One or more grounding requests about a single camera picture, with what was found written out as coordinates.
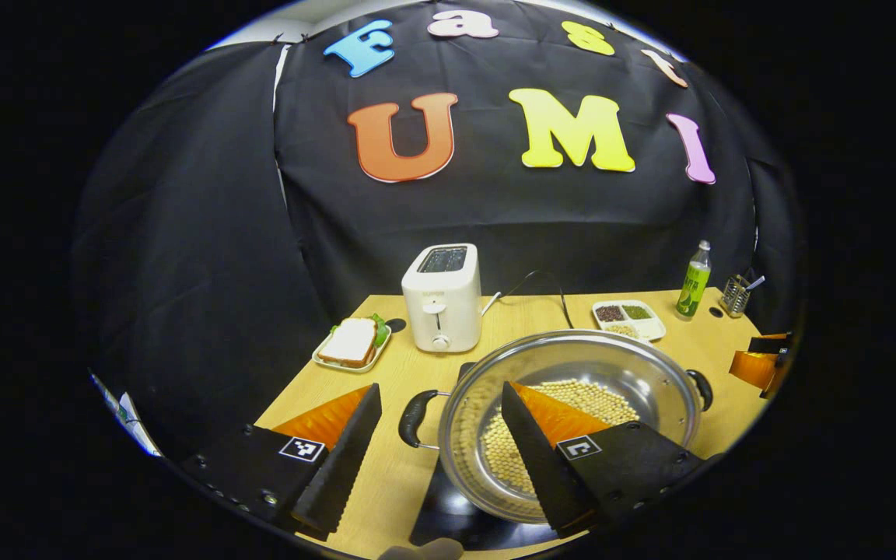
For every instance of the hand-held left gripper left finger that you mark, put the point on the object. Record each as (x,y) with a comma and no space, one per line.
(339,467)

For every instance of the stainless steel pot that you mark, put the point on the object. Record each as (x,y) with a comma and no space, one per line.
(572,358)

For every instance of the green tea bottle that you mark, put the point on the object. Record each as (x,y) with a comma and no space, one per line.
(693,288)

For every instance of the pile of soybeans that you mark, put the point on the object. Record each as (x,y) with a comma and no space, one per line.
(603,400)

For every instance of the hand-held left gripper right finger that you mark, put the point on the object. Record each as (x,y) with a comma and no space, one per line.
(541,467)

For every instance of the toast sandwich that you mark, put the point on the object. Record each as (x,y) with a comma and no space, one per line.
(348,342)

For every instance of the small metal spoon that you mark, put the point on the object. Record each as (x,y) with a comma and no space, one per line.
(756,282)

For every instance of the white toaster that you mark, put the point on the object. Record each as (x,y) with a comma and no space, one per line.
(440,311)

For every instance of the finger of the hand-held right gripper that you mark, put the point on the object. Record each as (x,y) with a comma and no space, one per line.
(771,344)
(759,372)

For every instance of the small sandwich plate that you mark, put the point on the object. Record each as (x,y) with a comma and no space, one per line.
(379,350)

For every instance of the black induction cooktop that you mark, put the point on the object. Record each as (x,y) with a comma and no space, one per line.
(448,521)

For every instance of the white divided bean dish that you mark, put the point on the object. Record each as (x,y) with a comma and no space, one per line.
(650,327)

